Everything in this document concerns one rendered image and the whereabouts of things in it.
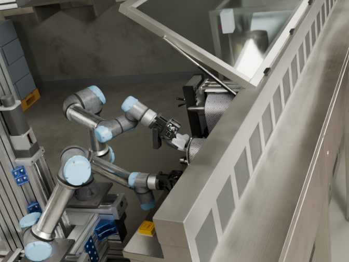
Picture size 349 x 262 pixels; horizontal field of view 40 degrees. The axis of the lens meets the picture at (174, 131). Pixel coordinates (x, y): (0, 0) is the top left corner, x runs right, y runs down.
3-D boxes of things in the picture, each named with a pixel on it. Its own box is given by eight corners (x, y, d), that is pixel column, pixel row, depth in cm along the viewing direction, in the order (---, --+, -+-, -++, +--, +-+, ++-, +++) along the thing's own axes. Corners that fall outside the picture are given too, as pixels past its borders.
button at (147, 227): (145, 224, 231) (144, 220, 230) (158, 225, 228) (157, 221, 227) (138, 233, 226) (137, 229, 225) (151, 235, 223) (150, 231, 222)
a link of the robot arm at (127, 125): (111, 125, 227) (115, 114, 217) (130, 115, 232) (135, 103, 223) (120, 138, 225) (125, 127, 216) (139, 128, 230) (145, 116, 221)
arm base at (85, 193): (70, 200, 277) (66, 186, 272) (82, 185, 289) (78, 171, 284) (94, 201, 271) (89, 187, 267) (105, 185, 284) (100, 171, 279)
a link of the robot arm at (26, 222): (49, 226, 242) (40, 205, 235) (52, 242, 230) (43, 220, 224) (26, 235, 239) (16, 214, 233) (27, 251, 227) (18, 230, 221)
